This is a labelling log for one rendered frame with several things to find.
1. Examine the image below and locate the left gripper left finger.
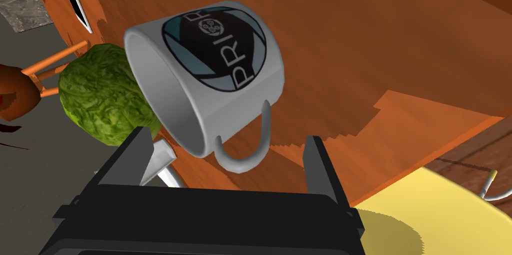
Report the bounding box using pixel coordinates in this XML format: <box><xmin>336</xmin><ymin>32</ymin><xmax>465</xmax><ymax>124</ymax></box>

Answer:
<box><xmin>92</xmin><ymin>126</ymin><xmax>161</xmax><ymax>186</ymax></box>

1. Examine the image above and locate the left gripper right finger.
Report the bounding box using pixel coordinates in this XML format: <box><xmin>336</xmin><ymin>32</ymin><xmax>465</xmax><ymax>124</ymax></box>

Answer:
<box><xmin>302</xmin><ymin>135</ymin><xmax>351</xmax><ymax>208</ymax></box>

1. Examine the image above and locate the white utensil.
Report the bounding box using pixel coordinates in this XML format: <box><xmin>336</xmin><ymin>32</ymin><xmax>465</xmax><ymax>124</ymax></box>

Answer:
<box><xmin>140</xmin><ymin>138</ymin><xmax>186</xmax><ymax>189</ymax></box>

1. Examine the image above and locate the green lettuce head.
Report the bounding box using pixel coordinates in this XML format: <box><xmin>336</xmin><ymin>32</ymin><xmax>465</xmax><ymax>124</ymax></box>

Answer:
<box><xmin>58</xmin><ymin>42</ymin><xmax>163</xmax><ymax>147</ymax></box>

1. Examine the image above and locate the white mug with round print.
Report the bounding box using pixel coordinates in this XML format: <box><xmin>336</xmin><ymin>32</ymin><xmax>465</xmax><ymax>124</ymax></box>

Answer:
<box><xmin>123</xmin><ymin>0</ymin><xmax>286</xmax><ymax>174</ymax></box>

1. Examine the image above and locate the orange wooden chair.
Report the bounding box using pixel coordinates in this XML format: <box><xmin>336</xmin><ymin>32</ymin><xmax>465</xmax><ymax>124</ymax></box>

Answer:
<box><xmin>0</xmin><ymin>40</ymin><xmax>89</xmax><ymax>124</ymax></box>

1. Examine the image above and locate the orange wooden table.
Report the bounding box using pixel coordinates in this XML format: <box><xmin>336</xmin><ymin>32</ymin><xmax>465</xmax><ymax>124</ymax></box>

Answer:
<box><xmin>23</xmin><ymin>0</ymin><xmax>512</xmax><ymax>208</ymax></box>

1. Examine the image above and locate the grey marble counter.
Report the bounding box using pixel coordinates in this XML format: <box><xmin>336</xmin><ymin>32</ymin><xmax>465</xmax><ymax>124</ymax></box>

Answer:
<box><xmin>0</xmin><ymin>0</ymin><xmax>55</xmax><ymax>34</ymax></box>

